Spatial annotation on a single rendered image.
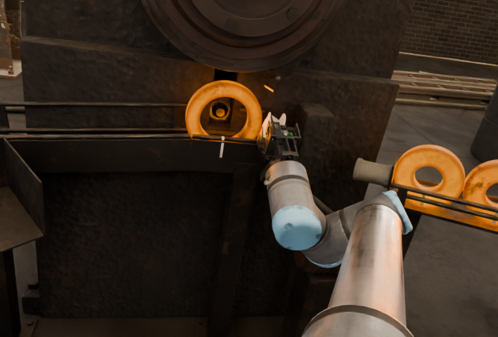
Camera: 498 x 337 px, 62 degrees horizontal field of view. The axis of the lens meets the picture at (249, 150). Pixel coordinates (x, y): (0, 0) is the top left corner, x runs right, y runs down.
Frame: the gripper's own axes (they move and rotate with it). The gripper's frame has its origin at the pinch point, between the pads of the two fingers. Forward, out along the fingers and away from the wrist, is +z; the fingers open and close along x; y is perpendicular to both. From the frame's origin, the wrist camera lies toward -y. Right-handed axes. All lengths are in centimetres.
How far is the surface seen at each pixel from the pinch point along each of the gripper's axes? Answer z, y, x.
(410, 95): 254, -152, -223
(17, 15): 254, -118, 152
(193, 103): -2.0, 4.9, 20.3
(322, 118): -3.9, 5.7, -11.4
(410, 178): -16.8, -0.3, -33.4
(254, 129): -3.4, -0.2, 4.6
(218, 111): 5.6, -2.7, 12.8
